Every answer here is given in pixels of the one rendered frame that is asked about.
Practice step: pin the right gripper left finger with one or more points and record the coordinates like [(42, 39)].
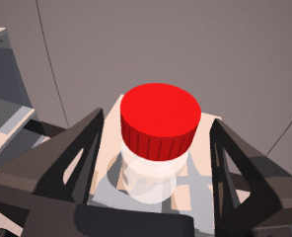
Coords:
[(41, 169)]

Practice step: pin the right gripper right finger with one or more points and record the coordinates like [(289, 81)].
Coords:
[(270, 202)]

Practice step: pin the white bottle with red cap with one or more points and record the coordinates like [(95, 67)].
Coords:
[(158, 123)]

